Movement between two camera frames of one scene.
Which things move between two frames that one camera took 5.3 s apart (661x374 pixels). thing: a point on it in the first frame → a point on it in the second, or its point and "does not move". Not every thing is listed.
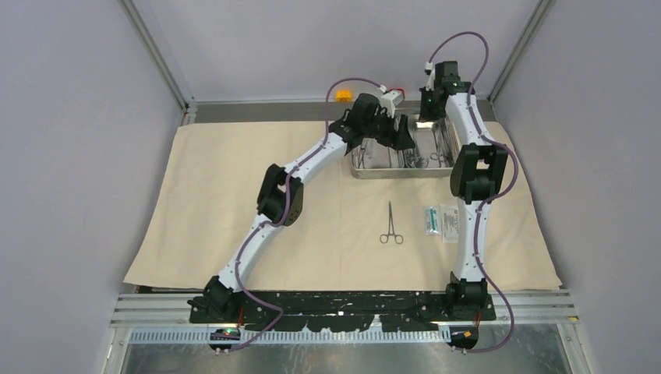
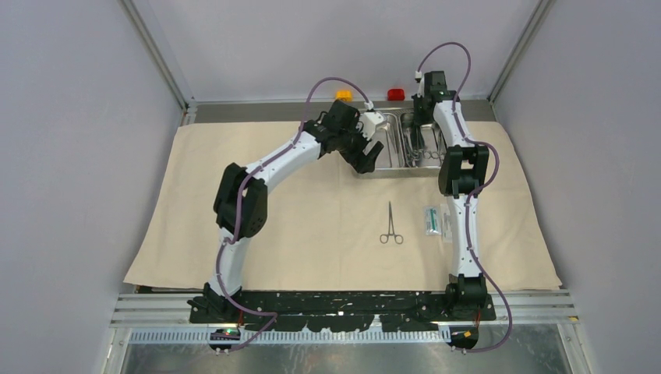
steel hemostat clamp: [383, 238] does not move
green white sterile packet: [432, 220] does not move
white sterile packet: [450, 223] does not move
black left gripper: [395, 139] → [363, 163]
